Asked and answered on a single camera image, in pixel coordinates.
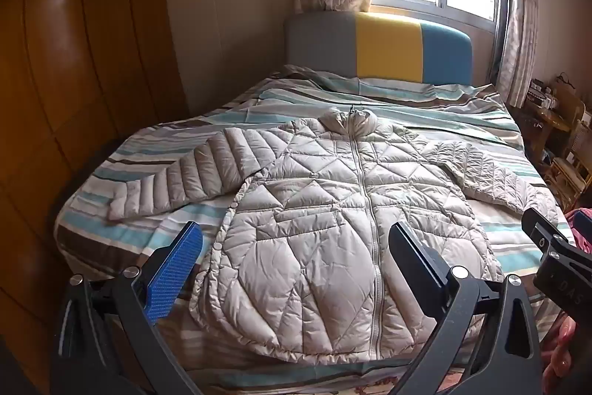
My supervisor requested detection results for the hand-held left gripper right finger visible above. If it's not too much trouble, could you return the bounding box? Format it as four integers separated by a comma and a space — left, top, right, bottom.
388, 221, 544, 395

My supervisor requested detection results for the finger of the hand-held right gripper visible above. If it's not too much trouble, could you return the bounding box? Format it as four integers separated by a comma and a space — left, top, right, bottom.
522, 207, 576, 254

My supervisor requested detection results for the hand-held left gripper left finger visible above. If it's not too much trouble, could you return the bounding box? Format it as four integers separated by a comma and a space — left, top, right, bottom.
48, 220, 204, 395

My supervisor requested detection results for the beige quilted down jacket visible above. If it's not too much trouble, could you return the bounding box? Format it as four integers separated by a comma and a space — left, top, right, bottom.
107, 107, 539, 363

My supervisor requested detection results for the person's right hand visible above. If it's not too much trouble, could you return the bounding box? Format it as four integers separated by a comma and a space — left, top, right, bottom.
540, 312, 592, 395

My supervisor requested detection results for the dark red cloth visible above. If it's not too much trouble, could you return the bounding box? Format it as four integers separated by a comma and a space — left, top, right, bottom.
566, 209, 592, 257

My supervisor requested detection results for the wooden chair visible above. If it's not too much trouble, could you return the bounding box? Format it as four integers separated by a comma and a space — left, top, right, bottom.
542, 113, 592, 213

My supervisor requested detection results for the striped duvet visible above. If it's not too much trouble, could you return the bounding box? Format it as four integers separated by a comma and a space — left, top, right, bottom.
53, 64, 576, 392

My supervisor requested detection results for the wooden wardrobe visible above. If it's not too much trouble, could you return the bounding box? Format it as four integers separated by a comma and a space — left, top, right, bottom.
0, 0, 189, 377

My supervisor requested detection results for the grey yellow blue headboard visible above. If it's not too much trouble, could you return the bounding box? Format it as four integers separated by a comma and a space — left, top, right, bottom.
283, 11, 472, 86

